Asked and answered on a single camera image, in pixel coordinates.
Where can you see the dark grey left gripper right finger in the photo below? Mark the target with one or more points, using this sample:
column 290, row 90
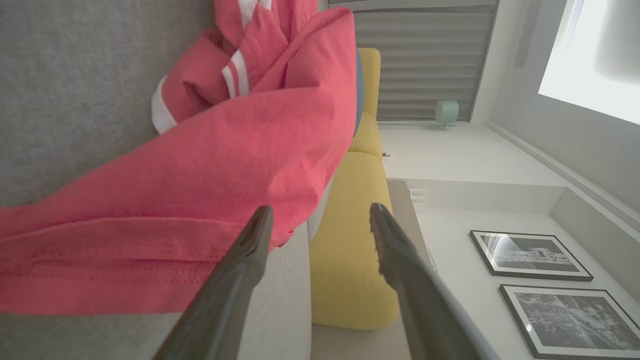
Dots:
column 415, row 295

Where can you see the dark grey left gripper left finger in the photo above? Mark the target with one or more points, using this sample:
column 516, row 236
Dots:
column 235, row 280

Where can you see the red shirt with letter print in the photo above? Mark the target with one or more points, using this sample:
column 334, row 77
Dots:
column 210, row 170

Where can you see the large yellow cushion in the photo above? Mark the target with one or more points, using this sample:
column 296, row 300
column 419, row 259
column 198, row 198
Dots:
column 350, row 250

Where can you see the black framed monochrome picture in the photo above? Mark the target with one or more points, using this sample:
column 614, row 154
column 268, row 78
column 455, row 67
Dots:
column 570, row 322
column 530, row 255

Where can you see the mint green table lamp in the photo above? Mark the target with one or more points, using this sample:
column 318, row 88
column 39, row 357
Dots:
column 446, row 111

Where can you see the small yellow cushion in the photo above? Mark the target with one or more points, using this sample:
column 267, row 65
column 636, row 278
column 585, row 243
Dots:
column 369, row 100

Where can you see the blue cushion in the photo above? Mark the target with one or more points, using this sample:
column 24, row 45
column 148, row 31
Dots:
column 359, row 95

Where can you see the grey window blinds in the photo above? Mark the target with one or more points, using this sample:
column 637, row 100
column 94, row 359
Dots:
column 425, row 60

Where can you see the grey fabric sofa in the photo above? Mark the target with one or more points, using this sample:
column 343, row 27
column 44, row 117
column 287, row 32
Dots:
column 75, row 100

